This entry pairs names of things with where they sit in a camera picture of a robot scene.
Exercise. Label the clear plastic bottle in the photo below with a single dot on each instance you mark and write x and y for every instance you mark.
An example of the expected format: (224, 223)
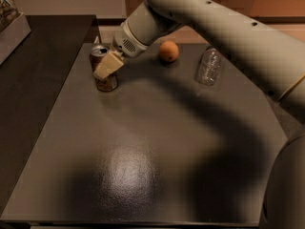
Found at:
(209, 67)

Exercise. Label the white box with items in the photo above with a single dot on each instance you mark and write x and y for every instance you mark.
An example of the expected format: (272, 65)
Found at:
(14, 28)

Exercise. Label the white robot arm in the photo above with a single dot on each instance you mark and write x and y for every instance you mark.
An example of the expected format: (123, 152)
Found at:
(273, 60)

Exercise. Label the orange soda can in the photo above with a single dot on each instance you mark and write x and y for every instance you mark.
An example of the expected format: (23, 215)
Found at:
(109, 83)

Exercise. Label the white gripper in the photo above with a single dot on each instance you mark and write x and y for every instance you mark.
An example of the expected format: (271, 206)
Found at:
(126, 43)

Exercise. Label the orange fruit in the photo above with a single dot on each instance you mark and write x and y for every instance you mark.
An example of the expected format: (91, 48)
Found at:
(168, 51)

